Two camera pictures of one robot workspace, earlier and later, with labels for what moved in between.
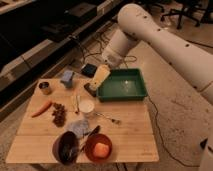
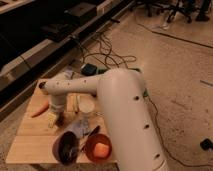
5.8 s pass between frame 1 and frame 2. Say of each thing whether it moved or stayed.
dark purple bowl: stayed
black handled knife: stayed
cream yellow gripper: moved
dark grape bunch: stayed
